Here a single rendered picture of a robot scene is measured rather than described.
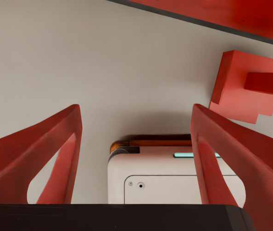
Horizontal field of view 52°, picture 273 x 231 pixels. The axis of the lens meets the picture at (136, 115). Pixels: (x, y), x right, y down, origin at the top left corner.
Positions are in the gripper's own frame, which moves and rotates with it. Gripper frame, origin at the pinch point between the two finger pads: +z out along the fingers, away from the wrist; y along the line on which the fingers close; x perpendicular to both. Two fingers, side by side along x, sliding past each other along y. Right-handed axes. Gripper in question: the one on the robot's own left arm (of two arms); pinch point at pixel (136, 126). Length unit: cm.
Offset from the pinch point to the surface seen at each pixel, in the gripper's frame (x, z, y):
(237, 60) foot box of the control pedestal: 34, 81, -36
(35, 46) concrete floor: 34, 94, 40
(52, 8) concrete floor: 22, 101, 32
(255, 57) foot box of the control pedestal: 33, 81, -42
